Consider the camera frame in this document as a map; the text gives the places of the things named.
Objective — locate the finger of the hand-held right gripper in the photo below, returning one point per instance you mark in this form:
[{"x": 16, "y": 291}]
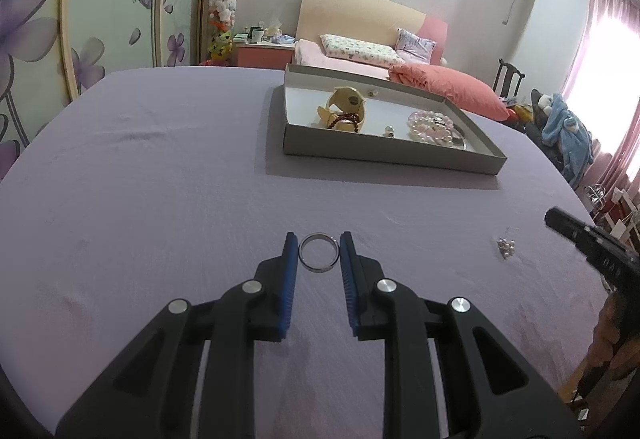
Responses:
[{"x": 565, "y": 221}]

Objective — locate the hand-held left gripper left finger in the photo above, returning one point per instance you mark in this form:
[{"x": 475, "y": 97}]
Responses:
[{"x": 289, "y": 289}]

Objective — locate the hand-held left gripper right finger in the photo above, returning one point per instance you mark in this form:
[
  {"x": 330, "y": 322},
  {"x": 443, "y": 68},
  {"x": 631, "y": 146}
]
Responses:
[{"x": 350, "y": 289}]

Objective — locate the grey cardboard tray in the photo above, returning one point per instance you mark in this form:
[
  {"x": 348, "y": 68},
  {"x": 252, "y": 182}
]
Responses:
[{"x": 400, "y": 151}]

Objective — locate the person's right forearm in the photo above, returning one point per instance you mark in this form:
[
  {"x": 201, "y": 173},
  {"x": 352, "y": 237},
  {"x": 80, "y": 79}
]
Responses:
[{"x": 622, "y": 334}]

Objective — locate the small cluster pearl earring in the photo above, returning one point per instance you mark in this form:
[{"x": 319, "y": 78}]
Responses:
[{"x": 506, "y": 247}]

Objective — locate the blue plush robe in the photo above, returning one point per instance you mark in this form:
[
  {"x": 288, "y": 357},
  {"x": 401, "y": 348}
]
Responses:
[{"x": 567, "y": 134}]

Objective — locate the pink curtain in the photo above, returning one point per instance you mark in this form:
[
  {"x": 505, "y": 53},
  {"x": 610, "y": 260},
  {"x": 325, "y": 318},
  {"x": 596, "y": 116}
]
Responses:
[{"x": 610, "y": 79}]

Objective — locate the dark wooden chair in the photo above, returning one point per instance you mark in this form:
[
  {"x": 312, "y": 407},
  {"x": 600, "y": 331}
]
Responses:
[{"x": 507, "y": 78}]

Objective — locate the pink quilt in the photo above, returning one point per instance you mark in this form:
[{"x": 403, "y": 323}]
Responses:
[{"x": 450, "y": 86}]

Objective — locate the cream bangle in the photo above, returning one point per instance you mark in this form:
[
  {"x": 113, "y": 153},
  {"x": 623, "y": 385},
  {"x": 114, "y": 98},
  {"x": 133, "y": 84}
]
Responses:
[{"x": 345, "y": 101}]

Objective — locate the white air conditioner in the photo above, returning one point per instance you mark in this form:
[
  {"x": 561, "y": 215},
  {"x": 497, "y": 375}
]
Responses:
[{"x": 495, "y": 14}]

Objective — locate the lilac pillow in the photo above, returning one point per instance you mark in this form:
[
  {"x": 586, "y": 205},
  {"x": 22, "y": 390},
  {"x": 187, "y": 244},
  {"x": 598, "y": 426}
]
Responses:
[{"x": 416, "y": 45}]

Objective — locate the pink nightstand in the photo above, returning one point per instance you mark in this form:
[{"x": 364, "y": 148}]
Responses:
[{"x": 265, "y": 54}]

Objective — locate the white dotted pillow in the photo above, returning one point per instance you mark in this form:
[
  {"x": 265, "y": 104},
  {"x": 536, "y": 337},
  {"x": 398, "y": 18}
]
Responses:
[{"x": 357, "y": 48}]

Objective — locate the mug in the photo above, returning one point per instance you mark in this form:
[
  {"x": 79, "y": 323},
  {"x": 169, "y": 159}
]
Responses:
[{"x": 257, "y": 36}]

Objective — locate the cream and pink headboard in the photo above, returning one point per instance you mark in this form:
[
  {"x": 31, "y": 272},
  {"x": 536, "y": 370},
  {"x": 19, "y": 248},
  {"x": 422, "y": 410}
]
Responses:
[{"x": 360, "y": 11}]

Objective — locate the clear tube of plush toys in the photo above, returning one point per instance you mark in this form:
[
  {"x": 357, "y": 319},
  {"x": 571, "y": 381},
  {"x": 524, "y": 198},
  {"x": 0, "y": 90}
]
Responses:
[{"x": 223, "y": 9}]

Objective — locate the flower print wardrobe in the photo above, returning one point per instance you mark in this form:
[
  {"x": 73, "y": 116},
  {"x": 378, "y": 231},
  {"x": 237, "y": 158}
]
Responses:
[{"x": 90, "y": 19}]

